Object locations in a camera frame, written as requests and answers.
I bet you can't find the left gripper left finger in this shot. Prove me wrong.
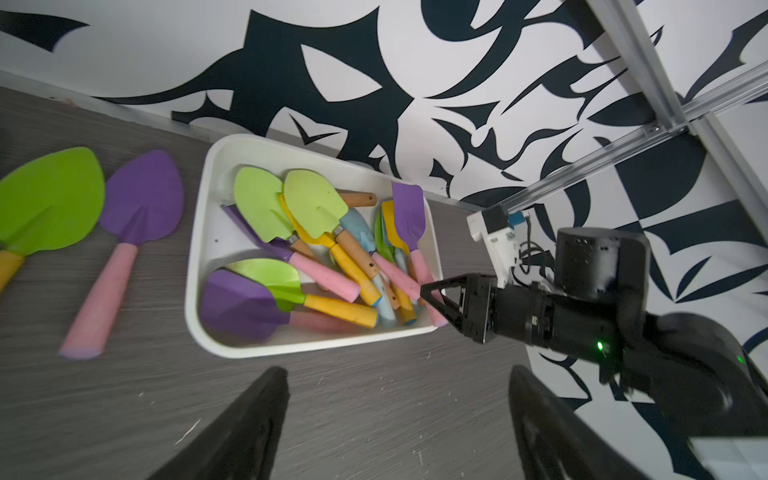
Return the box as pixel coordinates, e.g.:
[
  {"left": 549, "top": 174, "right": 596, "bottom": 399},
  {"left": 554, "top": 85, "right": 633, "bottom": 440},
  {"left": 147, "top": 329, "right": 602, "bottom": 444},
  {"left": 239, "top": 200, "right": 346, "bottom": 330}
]
[{"left": 150, "top": 367, "right": 290, "bottom": 479}]

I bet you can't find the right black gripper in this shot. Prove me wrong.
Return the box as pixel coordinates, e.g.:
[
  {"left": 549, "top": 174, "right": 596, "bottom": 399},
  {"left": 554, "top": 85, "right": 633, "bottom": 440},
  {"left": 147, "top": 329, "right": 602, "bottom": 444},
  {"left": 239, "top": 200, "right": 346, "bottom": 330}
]
[{"left": 420, "top": 228, "right": 651, "bottom": 366}]

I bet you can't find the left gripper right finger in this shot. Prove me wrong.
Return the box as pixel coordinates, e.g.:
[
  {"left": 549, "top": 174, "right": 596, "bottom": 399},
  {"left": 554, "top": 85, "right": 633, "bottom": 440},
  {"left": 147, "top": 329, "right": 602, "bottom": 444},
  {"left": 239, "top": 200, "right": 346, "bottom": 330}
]
[{"left": 508, "top": 365, "right": 647, "bottom": 479}]

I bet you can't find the purple shovel pink handle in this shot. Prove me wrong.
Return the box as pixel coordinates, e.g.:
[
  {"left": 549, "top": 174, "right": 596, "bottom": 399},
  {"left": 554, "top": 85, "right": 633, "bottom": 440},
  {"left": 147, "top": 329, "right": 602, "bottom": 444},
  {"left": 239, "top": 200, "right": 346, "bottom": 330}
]
[{"left": 59, "top": 150, "right": 185, "bottom": 360}]

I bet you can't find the white plastic storage box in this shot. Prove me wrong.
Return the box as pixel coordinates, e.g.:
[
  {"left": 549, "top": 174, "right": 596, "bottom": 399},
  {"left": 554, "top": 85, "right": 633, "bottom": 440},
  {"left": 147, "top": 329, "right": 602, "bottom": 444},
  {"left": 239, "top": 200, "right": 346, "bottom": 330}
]
[{"left": 184, "top": 134, "right": 436, "bottom": 359}]

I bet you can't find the green shovel yellow handle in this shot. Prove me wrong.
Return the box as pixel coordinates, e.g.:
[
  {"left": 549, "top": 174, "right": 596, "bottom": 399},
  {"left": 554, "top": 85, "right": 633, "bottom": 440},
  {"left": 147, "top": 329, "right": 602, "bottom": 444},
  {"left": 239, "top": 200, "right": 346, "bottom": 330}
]
[{"left": 1, "top": 147, "right": 105, "bottom": 286}]

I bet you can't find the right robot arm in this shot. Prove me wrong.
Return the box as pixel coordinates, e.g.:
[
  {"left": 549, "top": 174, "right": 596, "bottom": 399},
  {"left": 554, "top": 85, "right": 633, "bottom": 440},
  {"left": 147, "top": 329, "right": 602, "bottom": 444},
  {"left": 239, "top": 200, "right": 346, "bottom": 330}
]
[{"left": 420, "top": 228, "right": 767, "bottom": 479}]

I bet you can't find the yellow toy shovel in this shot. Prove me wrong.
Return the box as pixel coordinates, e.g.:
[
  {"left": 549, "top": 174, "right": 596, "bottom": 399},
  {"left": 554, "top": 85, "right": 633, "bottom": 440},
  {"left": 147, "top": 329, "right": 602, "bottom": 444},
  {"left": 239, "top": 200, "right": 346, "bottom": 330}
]
[{"left": 379, "top": 200, "right": 418, "bottom": 326}]

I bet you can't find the purple shovel in box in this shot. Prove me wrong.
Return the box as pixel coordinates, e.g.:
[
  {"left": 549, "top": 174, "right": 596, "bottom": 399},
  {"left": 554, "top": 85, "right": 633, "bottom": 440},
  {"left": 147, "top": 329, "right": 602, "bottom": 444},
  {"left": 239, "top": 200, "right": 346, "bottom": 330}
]
[{"left": 391, "top": 181, "right": 450, "bottom": 329}]

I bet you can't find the green shovel in box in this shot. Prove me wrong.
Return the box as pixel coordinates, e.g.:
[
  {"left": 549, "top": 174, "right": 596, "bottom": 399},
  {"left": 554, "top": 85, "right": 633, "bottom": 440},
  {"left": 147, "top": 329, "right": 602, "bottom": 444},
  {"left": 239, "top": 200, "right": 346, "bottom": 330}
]
[{"left": 232, "top": 165, "right": 362, "bottom": 304}]

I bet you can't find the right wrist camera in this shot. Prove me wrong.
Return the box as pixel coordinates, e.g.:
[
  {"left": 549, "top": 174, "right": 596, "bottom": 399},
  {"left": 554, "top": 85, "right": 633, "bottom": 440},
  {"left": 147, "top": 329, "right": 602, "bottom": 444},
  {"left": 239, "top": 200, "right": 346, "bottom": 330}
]
[{"left": 467, "top": 206, "right": 526, "bottom": 289}]

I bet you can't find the green shovel brown handle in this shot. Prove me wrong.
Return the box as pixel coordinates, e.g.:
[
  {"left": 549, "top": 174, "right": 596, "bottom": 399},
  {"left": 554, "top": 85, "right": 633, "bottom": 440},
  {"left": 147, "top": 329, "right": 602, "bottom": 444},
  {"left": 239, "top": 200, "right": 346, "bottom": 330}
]
[{"left": 283, "top": 169, "right": 382, "bottom": 307}]

